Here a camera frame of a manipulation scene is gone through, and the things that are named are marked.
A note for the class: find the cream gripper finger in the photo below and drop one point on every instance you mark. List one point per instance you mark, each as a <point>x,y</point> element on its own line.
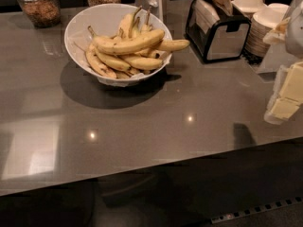
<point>280,110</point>
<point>289,82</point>

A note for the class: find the yellow banana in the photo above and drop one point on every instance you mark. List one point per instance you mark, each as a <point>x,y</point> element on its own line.
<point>125,47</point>
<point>173,45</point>
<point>142,63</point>
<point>113,62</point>

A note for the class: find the upright back banana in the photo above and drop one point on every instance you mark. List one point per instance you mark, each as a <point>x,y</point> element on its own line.
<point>126,24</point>

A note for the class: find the white bowl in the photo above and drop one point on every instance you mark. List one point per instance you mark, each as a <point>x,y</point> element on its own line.
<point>104,20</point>

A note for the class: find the bottom left spotted banana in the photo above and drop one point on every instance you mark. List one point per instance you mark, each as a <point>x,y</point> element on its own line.
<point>97,65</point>

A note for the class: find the stack of white paper plates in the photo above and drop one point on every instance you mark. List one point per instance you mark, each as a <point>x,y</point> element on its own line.
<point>262,22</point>

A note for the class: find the black silver napkin dispenser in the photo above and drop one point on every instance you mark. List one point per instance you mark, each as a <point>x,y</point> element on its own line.
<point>217,29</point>

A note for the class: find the floor power strip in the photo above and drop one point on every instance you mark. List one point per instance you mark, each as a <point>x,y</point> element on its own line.
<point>257,210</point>

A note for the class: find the left glass jar with cereal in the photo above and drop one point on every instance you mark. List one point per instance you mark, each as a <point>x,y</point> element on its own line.
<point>41,13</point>

